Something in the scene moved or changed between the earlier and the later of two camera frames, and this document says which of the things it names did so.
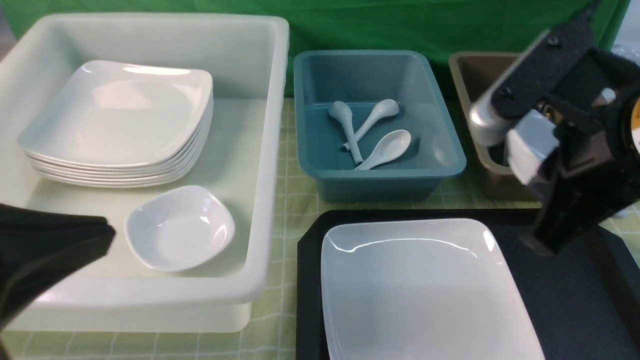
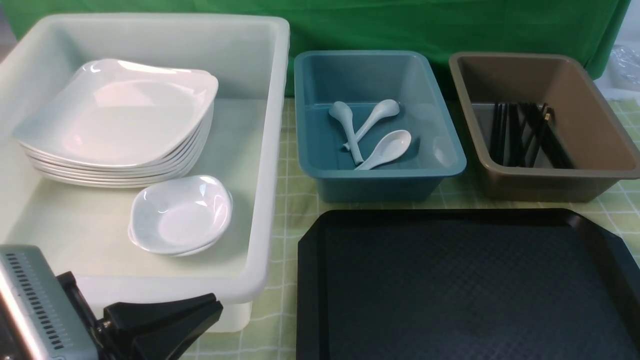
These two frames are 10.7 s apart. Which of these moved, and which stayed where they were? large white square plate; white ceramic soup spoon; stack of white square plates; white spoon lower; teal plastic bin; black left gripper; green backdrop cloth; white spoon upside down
Moved: large white square plate; black left gripper
Stayed: white spoon lower; green backdrop cloth; stack of white square plates; teal plastic bin; white ceramic soup spoon; white spoon upside down
